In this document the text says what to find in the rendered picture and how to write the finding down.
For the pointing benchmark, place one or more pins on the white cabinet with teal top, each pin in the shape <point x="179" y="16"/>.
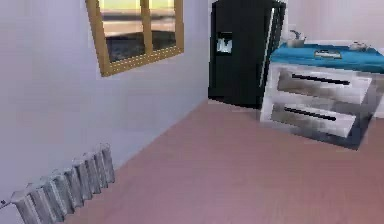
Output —
<point x="320" y="96"/>

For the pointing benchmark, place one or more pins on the silver kettle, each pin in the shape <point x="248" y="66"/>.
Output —
<point x="295" y="40"/>

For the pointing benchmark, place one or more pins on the black fridge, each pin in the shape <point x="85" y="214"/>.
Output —
<point x="240" y="66"/>

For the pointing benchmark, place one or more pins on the grey flat tray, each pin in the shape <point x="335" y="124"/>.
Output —
<point x="328" y="54"/>

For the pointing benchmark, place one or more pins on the small silver teapot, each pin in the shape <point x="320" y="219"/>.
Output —
<point x="358" y="46"/>

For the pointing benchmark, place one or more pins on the grey radiator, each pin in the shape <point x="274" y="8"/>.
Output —
<point x="63" y="190"/>

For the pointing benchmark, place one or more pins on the wooden framed window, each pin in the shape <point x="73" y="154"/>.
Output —
<point x="146" y="30"/>

